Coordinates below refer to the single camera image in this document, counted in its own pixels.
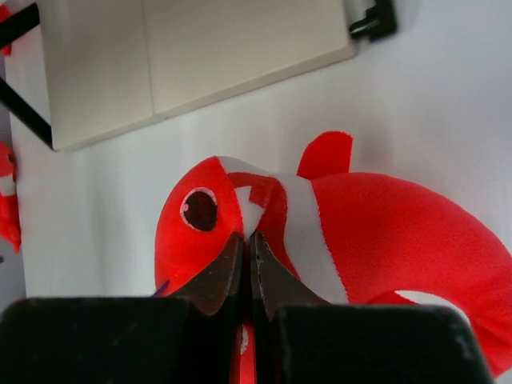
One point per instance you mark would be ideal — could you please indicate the beige three-tier shelf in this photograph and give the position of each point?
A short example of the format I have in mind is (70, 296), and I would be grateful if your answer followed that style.
(115, 66)

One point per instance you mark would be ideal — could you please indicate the red shark plush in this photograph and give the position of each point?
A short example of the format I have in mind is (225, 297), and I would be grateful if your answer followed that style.
(350, 237)

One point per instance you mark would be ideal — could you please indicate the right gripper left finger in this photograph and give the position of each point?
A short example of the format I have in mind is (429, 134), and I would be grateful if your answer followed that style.
(191, 336)

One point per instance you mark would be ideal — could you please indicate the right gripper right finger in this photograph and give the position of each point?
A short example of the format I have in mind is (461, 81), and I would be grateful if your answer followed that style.
(301, 338)

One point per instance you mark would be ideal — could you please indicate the red plush back left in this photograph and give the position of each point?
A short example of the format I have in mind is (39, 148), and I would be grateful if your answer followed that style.
(6, 33)

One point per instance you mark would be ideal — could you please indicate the red plush left side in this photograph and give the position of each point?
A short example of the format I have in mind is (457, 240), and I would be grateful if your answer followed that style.
(10, 224)

